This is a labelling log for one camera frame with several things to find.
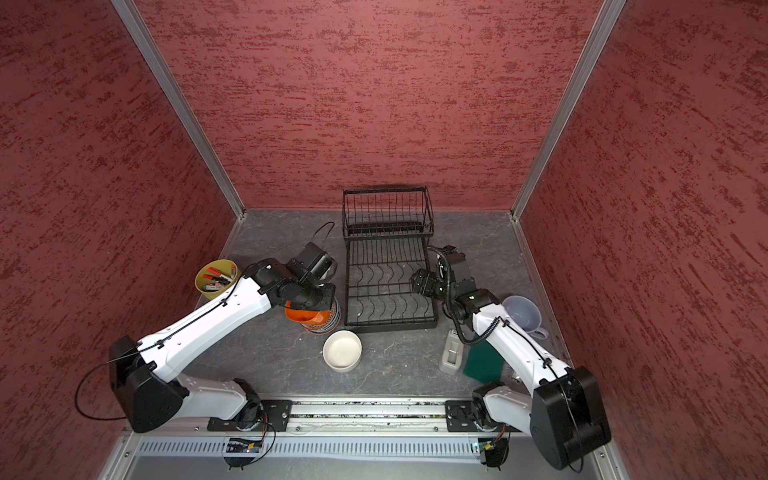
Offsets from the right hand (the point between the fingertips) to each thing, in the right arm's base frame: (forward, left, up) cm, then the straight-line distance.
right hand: (419, 286), depth 84 cm
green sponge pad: (-18, -18, -13) cm, 29 cm away
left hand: (-7, +25, +3) cm, 27 cm away
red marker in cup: (+6, +60, -2) cm, 60 cm away
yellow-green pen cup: (+2, +61, -1) cm, 61 cm away
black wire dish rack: (+29, +9, -10) cm, 32 cm away
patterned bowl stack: (-9, +26, -5) cm, 28 cm away
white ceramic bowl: (-14, +23, -12) cm, 29 cm away
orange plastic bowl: (-10, +29, +4) cm, 31 cm away
